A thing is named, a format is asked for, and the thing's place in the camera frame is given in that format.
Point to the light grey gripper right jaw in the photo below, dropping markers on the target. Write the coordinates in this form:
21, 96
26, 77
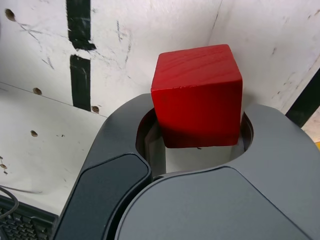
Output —
237, 200

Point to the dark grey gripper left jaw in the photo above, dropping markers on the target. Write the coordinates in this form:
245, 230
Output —
105, 175

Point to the red cube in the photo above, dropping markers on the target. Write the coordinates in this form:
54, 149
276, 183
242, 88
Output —
197, 100

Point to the black keyboard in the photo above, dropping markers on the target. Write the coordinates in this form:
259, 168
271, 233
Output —
27, 225

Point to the black tape strip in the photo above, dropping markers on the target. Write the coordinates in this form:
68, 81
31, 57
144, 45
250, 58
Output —
80, 80

